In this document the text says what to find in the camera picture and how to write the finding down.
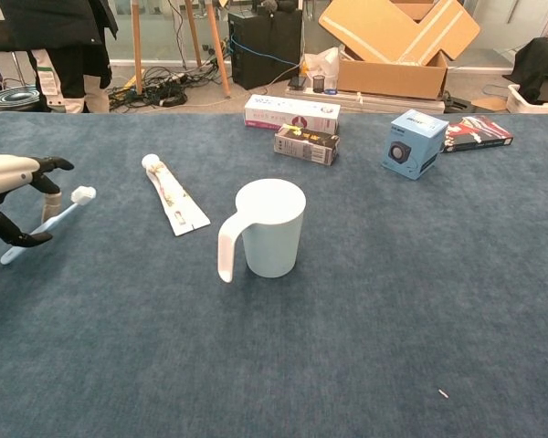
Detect light blue cup white handle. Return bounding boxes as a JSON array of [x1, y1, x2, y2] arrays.
[[216, 178, 308, 285]]

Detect long white aluminium rails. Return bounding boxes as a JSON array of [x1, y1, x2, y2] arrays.
[[285, 86, 447, 115]]

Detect blue table mat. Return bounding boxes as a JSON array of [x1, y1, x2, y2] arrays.
[[0, 110, 548, 438]]

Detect white toothpaste tube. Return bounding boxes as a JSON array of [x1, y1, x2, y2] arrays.
[[141, 153, 211, 237]]

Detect light blue toothbrush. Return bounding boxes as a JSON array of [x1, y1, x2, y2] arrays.
[[0, 185, 97, 266]]

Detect black cloth covered object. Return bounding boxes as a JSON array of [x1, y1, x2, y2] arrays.
[[514, 36, 548, 104]]

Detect flat red black box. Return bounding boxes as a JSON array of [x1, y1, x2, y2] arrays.
[[440, 115, 515, 154]]

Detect white pink long box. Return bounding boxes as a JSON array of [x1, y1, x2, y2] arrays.
[[243, 94, 342, 136]]

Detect small black silver box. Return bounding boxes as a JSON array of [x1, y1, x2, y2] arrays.
[[273, 123, 341, 167]]

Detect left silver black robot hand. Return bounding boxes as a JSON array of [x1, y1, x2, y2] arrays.
[[0, 152, 76, 249]]

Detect person in black jacket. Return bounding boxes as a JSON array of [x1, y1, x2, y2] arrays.
[[0, 0, 119, 114]]

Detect white plastic bag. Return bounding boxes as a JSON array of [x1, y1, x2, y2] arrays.
[[300, 46, 342, 90]]

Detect black round stool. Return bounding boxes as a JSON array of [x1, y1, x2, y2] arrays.
[[0, 87, 45, 114]]

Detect open cardboard box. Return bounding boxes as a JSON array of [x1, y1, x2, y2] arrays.
[[318, 0, 481, 100]]

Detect white storage bin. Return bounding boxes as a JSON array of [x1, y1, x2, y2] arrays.
[[505, 83, 548, 115]]

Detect wooden tripod easel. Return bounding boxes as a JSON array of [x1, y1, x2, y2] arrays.
[[132, 0, 232, 99]]

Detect blue network cable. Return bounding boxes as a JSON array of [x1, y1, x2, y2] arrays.
[[230, 35, 301, 69]]

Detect blue cube speaker box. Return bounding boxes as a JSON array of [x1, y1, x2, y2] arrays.
[[381, 109, 450, 182]]

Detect black metal bracket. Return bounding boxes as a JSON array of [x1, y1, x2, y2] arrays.
[[442, 90, 476, 114]]

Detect black computer tower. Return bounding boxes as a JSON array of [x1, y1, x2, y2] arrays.
[[227, 8, 303, 91]]

